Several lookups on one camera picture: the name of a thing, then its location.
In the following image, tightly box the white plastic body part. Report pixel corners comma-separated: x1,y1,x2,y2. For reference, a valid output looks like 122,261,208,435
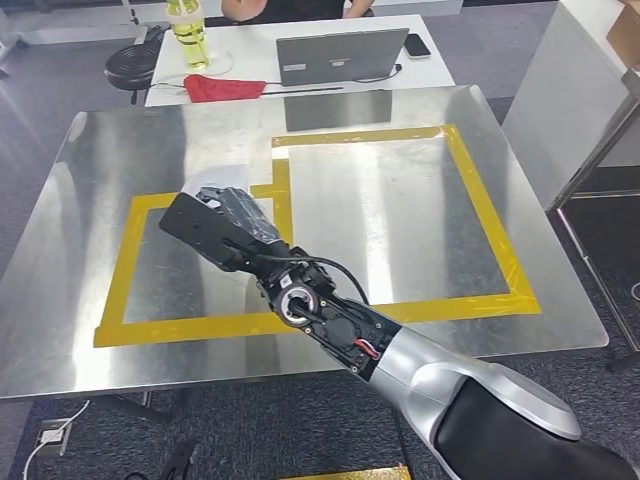
182,164,251,200

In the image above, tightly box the steel workbench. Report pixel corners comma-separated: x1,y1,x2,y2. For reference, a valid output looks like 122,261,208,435
0,84,610,425

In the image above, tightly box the grey laptop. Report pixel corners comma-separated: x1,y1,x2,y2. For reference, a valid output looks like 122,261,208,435
275,27,410,87

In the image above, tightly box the large yellow tape rectangle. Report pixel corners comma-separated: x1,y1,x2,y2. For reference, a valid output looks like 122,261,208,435
271,124,542,326

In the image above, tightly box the red cloth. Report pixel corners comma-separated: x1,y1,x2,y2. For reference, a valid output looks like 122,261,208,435
183,74,267,104

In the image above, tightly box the white desk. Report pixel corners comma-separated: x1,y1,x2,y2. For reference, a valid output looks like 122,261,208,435
145,14,456,107

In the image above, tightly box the black smartphone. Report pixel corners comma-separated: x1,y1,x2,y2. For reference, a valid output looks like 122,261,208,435
402,33,432,61

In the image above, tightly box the person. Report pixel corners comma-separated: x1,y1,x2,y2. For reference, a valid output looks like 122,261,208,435
220,0,376,26

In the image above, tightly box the yellow-green bottle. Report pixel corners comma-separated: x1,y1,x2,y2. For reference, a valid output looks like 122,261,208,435
165,0,210,71

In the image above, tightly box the small yellow tape rectangle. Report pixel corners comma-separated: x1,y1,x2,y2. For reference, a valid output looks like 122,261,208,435
93,158,294,349

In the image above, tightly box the black round stool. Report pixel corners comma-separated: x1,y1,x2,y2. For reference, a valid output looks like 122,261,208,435
103,40,161,106

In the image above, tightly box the grey-white board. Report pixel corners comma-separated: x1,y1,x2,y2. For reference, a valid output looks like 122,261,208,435
502,0,640,213

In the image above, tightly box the chrome board stand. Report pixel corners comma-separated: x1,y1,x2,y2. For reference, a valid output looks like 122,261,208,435
547,86,640,372

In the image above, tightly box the floor outlet box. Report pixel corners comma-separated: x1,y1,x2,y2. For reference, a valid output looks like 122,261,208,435
35,418,73,458

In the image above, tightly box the cardboard box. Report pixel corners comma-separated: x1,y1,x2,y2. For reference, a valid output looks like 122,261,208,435
606,0,640,69

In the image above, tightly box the black laptop cable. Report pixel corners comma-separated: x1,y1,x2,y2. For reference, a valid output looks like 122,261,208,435
349,62,404,85

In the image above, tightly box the white desk cable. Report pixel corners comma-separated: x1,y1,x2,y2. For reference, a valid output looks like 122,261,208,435
149,49,236,94

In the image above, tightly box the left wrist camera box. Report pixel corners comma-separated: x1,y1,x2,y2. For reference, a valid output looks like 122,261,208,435
165,440,201,480

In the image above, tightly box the white power cable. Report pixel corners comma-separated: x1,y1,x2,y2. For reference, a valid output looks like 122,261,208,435
22,400,91,480

